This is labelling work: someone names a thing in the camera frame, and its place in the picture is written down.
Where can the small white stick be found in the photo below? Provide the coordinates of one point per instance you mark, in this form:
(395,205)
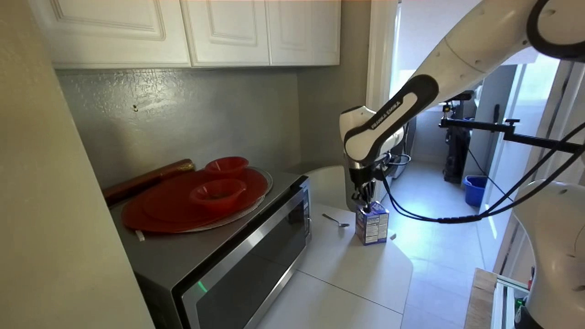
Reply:
(140,236)

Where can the camera on mount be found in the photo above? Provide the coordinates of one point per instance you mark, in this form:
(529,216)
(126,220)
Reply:
(516,135)

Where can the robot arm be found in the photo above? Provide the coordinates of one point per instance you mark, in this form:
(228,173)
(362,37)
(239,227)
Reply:
(461,55)

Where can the black bag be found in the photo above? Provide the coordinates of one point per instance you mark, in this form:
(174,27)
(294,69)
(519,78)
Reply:
(457,155)

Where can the glass door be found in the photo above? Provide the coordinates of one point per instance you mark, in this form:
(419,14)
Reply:
(525,105)

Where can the white cabinet door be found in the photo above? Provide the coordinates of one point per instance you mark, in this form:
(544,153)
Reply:
(304,32)
(228,32)
(109,32)

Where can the stack of red plates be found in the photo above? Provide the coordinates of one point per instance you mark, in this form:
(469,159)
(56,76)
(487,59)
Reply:
(169,205)

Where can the white wall cabinet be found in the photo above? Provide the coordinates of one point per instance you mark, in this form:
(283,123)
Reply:
(183,32)

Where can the microwave door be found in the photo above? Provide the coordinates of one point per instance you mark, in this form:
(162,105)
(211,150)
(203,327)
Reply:
(256,269)

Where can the brown roll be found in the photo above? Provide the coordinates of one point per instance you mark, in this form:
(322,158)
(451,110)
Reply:
(141,182)

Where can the blue bucket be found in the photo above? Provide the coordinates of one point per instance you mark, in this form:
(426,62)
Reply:
(475,189)

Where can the stainless steel microwave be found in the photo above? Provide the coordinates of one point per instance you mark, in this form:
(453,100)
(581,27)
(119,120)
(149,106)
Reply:
(219,256)

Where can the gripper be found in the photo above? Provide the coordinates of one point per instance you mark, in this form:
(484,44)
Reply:
(365,173)

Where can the metal spoon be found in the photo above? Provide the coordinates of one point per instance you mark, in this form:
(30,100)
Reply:
(336,222)

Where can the blue and white carton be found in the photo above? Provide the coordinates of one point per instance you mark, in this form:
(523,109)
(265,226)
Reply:
(372,226)

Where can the red bowl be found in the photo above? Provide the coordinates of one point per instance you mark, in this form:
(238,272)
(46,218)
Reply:
(226,165)
(218,194)

